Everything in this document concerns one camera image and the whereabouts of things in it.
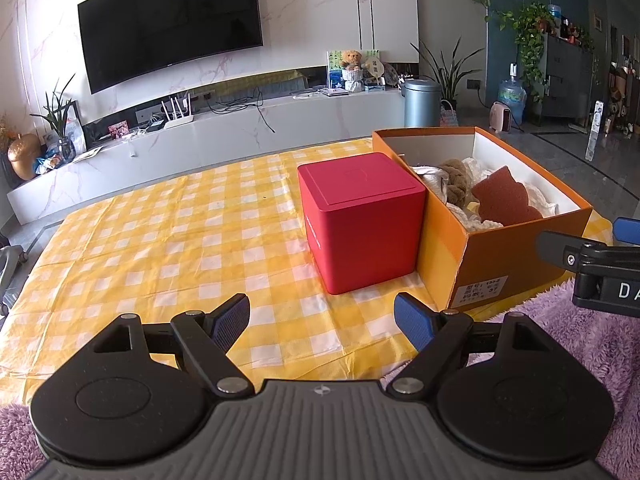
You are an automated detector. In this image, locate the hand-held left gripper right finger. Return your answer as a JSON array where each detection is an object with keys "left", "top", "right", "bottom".
[{"left": 392, "top": 291, "right": 548, "bottom": 400}]

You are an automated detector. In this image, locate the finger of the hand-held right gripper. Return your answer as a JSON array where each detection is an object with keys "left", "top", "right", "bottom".
[
  {"left": 612, "top": 216, "right": 640, "bottom": 247},
  {"left": 537, "top": 230, "right": 640, "bottom": 273}
]

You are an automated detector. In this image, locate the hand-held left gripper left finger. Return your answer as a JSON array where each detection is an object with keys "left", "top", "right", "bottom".
[{"left": 92, "top": 292, "right": 255, "bottom": 400}]

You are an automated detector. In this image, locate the orange cardboard box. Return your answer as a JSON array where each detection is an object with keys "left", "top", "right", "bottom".
[{"left": 371, "top": 126, "right": 594, "bottom": 311}]

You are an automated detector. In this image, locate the brown sponge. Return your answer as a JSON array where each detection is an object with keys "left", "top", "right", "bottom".
[{"left": 471, "top": 164, "right": 544, "bottom": 226}]

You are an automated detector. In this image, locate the white soft pad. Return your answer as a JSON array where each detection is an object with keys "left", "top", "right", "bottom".
[{"left": 450, "top": 156, "right": 558, "bottom": 233}]

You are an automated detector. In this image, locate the brown fluffy towel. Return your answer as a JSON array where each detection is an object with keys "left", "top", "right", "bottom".
[{"left": 440, "top": 158, "right": 473, "bottom": 206}]

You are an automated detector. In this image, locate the clear plastic bag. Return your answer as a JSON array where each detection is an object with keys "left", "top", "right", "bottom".
[{"left": 412, "top": 162, "right": 448, "bottom": 201}]

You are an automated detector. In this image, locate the purple fluffy rug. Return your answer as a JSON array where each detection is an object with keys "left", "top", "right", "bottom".
[{"left": 0, "top": 280, "right": 640, "bottom": 480}]

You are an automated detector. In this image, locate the red cube box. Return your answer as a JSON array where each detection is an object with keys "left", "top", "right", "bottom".
[{"left": 297, "top": 152, "right": 427, "bottom": 296}]

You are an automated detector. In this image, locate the pink small heater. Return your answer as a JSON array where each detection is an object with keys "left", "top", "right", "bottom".
[{"left": 490, "top": 101, "right": 512, "bottom": 134}]

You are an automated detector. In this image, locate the blue water bottle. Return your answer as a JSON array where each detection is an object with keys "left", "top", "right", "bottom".
[{"left": 498, "top": 62, "right": 527, "bottom": 126}]

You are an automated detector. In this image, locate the dark grey cabinet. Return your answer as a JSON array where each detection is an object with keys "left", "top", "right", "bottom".
[{"left": 542, "top": 35, "right": 598, "bottom": 118}]

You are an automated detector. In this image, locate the white marble TV cabinet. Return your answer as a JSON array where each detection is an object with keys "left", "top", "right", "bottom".
[{"left": 6, "top": 87, "right": 407, "bottom": 226}]

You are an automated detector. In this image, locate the grey trash can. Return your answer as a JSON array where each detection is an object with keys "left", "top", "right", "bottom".
[{"left": 401, "top": 78, "right": 442, "bottom": 129}]

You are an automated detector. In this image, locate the white router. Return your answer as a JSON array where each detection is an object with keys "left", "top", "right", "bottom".
[{"left": 161, "top": 94, "right": 196, "bottom": 131}]

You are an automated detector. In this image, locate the long-leaf potted plant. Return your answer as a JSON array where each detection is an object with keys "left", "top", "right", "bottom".
[{"left": 410, "top": 37, "right": 488, "bottom": 106}]

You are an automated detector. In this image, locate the trailing pothos plant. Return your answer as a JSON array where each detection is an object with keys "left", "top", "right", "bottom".
[{"left": 500, "top": 2, "right": 558, "bottom": 106}]

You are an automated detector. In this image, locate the pink swivel chair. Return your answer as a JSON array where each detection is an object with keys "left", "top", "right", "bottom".
[{"left": 0, "top": 245, "right": 26, "bottom": 316}]

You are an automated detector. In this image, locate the green plant in glass vase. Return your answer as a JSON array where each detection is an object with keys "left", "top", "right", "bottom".
[{"left": 30, "top": 74, "right": 83, "bottom": 163}]

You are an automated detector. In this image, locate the golden apple ornament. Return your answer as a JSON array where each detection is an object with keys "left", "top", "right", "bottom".
[{"left": 7, "top": 133, "right": 41, "bottom": 181}]

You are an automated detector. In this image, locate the black cable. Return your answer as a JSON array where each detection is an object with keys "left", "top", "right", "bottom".
[{"left": 210, "top": 87, "right": 277, "bottom": 134}]

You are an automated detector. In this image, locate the black wall television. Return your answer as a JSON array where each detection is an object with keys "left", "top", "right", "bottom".
[{"left": 77, "top": 0, "right": 264, "bottom": 95}]

